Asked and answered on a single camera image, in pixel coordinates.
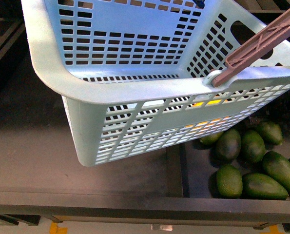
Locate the light blue plastic basket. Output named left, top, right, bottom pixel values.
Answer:
left=21, top=0, right=290, bottom=166

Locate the yellow mango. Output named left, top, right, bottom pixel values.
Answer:
left=180, top=99, right=232, bottom=134

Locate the black fruit display shelf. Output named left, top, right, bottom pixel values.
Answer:
left=0, top=0, right=290, bottom=232

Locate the brown basket handle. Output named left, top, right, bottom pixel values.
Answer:
left=212, top=9, right=290, bottom=87

